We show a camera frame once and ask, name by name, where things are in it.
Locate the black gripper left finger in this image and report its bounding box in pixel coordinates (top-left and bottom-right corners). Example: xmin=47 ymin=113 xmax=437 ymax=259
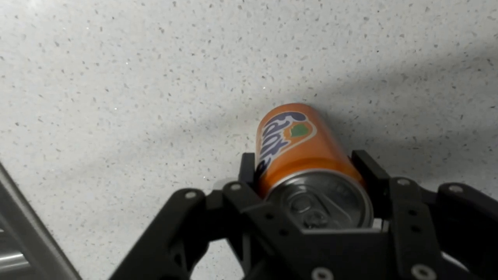
xmin=109 ymin=152 xmax=272 ymax=280

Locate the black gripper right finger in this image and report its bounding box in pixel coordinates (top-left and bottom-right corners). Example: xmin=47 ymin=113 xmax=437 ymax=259
xmin=350 ymin=149 xmax=498 ymax=280

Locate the orange Fanta soda can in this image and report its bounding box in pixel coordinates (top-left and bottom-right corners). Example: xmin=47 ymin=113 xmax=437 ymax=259
xmin=253 ymin=102 xmax=376 ymax=231

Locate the stainless steel double sink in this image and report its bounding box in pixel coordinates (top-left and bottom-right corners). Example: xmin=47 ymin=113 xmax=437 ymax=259
xmin=0 ymin=163 xmax=82 ymax=280

